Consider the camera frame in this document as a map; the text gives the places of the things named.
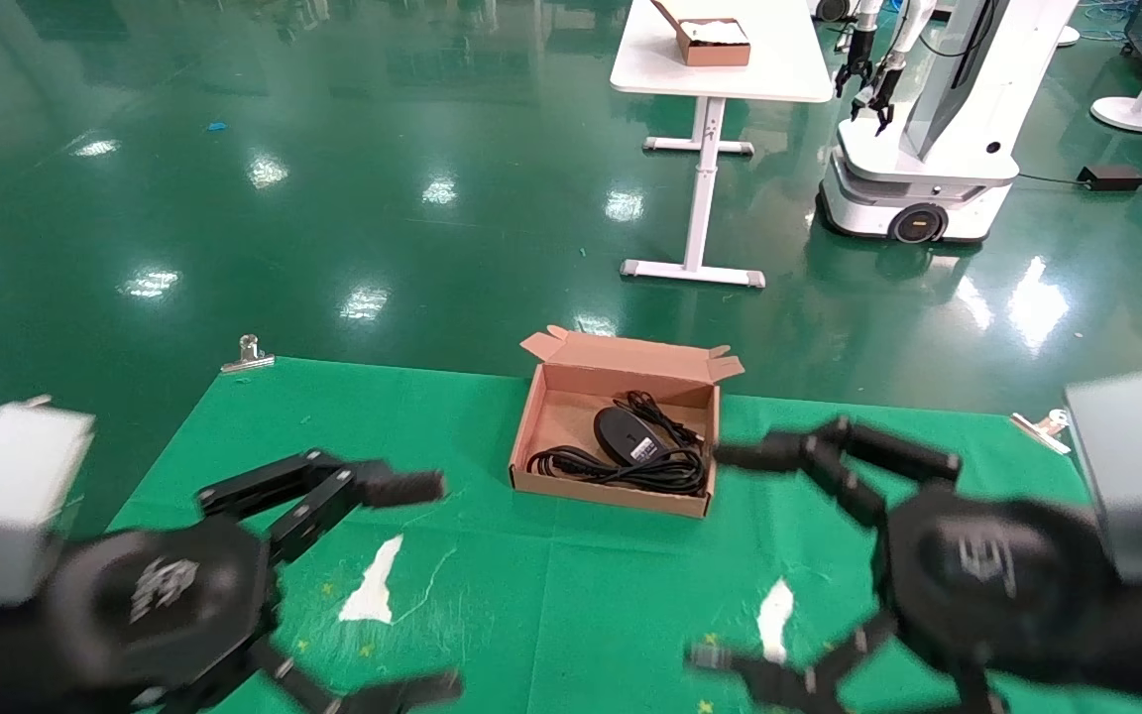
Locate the small brown box with white contents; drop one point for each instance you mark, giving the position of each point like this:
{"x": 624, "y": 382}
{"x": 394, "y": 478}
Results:
{"x": 715, "y": 45}

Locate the black power brick on floor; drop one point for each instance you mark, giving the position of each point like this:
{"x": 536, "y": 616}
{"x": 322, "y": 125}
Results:
{"x": 1110, "y": 178}

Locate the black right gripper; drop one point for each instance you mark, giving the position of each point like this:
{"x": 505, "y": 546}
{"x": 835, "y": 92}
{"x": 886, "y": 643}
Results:
{"x": 997, "y": 575}

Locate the white wheeled background robot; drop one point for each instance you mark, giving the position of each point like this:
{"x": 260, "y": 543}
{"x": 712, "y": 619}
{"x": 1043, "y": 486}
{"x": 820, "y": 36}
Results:
{"x": 958, "y": 109}

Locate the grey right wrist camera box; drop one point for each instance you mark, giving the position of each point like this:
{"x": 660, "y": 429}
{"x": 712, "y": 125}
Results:
{"x": 1136, "y": 466}

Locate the metal cloth clip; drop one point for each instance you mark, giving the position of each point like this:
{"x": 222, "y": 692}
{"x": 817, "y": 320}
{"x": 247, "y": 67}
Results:
{"x": 1039, "y": 426}
{"x": 248, "y": 357}

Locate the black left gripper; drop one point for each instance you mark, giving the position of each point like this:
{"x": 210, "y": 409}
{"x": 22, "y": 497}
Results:
{"x": 165, "y": 595}

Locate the open brown cardboard box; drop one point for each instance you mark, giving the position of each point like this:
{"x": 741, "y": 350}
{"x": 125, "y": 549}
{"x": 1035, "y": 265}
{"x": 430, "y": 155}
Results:
{"x": 561, "y": 416}

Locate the green table cloth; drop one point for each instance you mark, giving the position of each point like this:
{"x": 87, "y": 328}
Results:
{"x": 531, "y": 575}

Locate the white table with legs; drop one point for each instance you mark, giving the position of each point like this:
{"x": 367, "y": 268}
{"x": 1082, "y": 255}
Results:
{"x": 779, "y": 59}

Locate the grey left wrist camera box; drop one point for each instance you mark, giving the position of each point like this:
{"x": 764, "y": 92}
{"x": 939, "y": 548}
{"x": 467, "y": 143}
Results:
{"x": 6, "y": 496}

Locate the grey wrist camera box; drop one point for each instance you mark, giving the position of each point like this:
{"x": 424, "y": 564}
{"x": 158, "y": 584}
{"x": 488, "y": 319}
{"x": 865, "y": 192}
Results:
{"x": 1136, "y": 466}
{"x": 6, "y": 496}

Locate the background robot black gripper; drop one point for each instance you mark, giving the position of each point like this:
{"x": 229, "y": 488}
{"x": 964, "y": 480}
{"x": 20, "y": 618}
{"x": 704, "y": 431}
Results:
{"x": 854, "y": 64}
{"x": 880, "y": 94}

